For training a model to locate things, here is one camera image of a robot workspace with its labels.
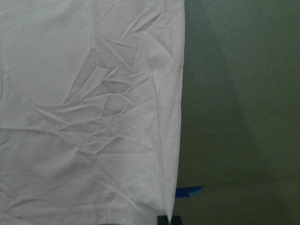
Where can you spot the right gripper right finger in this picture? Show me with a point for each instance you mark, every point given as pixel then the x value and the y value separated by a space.
pixel 176 220

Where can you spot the pink Snoopy t-shirt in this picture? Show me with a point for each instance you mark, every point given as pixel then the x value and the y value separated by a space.
pixel 90 110

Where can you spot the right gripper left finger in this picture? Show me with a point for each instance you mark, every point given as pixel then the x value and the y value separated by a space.
pixel 162 220

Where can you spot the blue tape strip crosswise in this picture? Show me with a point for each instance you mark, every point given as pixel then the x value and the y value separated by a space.
pixel 187 192

